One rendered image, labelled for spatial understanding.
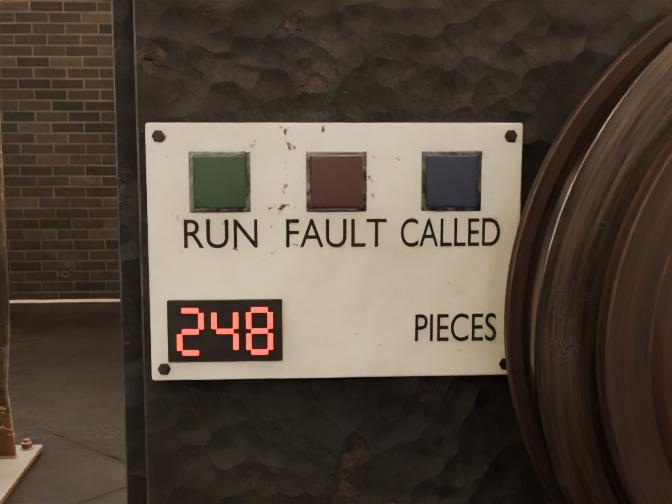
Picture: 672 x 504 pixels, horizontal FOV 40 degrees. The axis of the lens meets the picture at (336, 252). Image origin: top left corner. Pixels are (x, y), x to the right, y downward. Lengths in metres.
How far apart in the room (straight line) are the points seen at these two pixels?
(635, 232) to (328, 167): 0.22
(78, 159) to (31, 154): 0.32
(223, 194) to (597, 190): 0.25
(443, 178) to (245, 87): 0.15
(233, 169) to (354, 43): 0.12
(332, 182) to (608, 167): 0.19
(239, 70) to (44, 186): 6.18
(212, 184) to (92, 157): 6.11
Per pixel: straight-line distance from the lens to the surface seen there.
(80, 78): 6.76
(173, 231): 0.65
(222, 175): 0.63
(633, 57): 0.61
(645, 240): 0.53
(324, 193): 0.63
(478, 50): 0.67
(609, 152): 0.54
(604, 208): 0.54
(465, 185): 0.65
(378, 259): 0.65
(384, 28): 0.67
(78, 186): 6.77
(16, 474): 3.53
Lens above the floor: 1.24
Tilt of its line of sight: 8 degrees down
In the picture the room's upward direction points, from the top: straight up
